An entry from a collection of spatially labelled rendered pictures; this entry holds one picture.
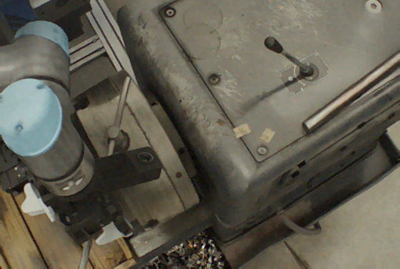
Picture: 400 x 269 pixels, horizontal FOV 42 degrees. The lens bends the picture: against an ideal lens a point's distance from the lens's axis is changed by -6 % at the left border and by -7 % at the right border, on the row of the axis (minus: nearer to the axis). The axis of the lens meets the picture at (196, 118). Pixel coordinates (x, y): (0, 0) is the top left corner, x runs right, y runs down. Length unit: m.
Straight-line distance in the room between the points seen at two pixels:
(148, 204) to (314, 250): 1.28
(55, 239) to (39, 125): 0.78
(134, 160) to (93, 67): 1.46
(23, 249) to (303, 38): 0.82
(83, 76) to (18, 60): 1.52
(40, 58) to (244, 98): 0.43
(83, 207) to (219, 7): 0.49
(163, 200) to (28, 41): 0.46
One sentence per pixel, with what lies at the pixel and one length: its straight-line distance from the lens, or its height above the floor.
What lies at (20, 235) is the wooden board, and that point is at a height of 0.88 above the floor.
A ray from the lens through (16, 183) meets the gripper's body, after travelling 1.14.
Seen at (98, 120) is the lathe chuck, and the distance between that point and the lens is 1.00.
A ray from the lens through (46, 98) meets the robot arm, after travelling 0.58.
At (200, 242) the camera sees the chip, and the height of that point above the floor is 0.57.
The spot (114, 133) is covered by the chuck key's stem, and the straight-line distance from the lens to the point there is 0.89.
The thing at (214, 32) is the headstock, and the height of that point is 1.26.
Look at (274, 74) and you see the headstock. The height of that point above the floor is 1.26.
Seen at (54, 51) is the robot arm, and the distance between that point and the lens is 0.67.
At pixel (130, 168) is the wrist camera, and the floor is 1.44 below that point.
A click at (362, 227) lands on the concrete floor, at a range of 2.26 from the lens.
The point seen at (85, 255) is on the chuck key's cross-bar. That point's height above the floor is 1.33.
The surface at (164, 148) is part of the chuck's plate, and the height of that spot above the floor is 1.22.
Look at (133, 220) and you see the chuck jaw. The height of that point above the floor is 1.12.
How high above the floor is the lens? 2.16
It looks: 71 degrees down
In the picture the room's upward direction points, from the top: 5 degrees counter-clockwise
